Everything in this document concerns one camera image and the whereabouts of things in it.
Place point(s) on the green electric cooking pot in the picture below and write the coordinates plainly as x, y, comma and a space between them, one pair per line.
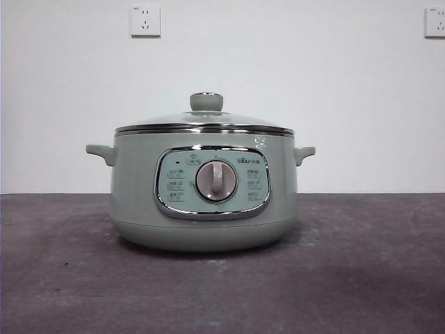
139, 195

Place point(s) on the glass lid with green knob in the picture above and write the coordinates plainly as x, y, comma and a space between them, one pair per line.
206, 101

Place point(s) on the white wall socket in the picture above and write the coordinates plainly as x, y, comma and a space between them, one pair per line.
146, 21
435, 22

